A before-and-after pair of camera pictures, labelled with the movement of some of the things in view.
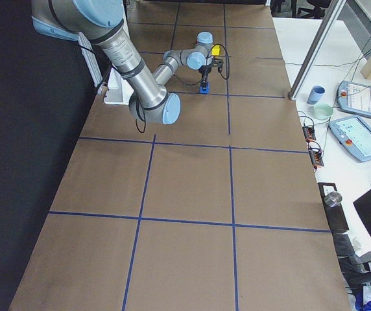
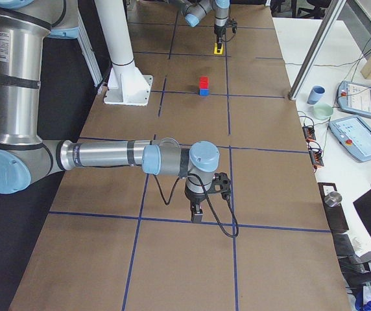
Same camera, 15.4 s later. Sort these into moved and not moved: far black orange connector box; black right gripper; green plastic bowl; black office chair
Moved: black right gripper
Not moved: black office chair; green plastic bowl; far black orange connector box
